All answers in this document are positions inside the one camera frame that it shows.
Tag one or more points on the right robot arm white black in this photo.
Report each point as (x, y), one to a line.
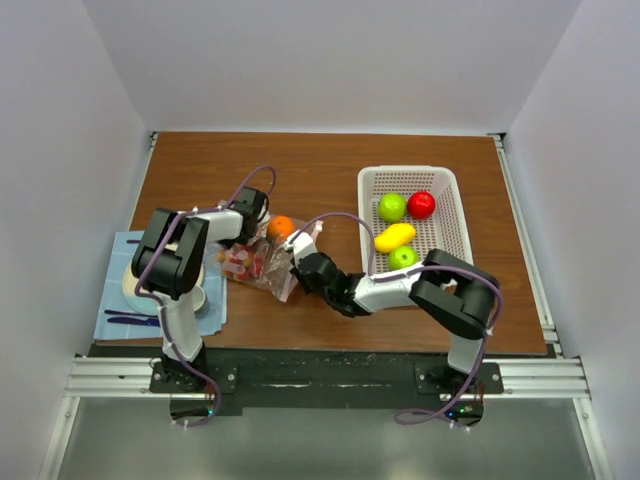
(460, 297)

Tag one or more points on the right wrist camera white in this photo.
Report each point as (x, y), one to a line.
(300, 245)

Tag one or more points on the orange fake orange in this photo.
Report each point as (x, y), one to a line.
(280, 228)

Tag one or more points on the red fake cherry bunch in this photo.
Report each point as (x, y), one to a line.
(242, 263)

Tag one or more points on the clear zip top bag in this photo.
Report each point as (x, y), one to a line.
(276, 277)

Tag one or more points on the green fake apple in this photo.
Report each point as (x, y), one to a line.
(392, 207)

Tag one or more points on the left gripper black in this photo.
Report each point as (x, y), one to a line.
(228, 242)

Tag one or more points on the white ceramic cup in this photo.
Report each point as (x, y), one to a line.
(199, 298)

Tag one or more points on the yellow fake lemon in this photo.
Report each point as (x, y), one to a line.
(394, 236)

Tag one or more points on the blue checkered cloth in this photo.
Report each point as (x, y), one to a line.
(209, 320)

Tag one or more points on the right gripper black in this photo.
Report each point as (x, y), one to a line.
(299, 278)

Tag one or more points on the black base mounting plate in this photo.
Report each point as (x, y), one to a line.
(289, 378)

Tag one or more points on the blue handled utensil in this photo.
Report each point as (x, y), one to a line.
(129, 318)

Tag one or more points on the red fake apple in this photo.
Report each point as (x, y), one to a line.
(421, 205)

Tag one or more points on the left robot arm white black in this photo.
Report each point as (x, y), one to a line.
(167, 265)

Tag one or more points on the white plastic basket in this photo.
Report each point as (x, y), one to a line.
(445, 229)

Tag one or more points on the beige ceramic plate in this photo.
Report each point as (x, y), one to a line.
(143, 305)

